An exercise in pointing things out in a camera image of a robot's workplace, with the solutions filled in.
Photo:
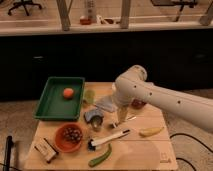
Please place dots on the green translucent cup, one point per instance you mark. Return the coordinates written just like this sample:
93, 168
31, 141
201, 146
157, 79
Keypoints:
88, 96

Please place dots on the white bottle on shelf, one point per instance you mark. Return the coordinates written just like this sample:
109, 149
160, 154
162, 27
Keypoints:
91, 10

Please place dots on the black office chair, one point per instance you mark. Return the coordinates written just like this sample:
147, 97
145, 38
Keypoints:
24, 4

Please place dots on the green cucumber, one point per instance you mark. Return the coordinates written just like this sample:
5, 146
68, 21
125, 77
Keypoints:
98, 160

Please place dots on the orange bowl with grapes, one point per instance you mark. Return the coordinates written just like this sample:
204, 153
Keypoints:
68, 138

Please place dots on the blue handled metal cup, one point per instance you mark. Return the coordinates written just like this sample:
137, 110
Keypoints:
94, 117

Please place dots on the black stand post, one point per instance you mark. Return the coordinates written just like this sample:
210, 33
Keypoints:
7, 155

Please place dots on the white handled dish brush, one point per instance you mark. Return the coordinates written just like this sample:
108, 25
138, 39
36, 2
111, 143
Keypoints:
94, 143

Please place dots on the green plastic tray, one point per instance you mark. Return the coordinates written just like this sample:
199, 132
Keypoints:
53, 106

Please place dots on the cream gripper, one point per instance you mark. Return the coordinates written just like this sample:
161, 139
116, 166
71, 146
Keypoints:
122, 113

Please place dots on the yellow banana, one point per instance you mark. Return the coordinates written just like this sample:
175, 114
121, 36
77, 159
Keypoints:
150, 131

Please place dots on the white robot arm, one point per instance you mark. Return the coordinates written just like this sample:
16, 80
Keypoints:
132, 84

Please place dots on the red bowl on shelf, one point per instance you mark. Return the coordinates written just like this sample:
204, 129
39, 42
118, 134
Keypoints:
85, 21

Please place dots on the orange ball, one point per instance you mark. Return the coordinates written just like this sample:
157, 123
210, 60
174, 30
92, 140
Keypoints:
68, 93

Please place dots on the dark red bowl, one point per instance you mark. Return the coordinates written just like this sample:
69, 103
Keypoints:
137, 104

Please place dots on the small wooden box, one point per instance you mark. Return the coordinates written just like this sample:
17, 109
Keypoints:
46, 149

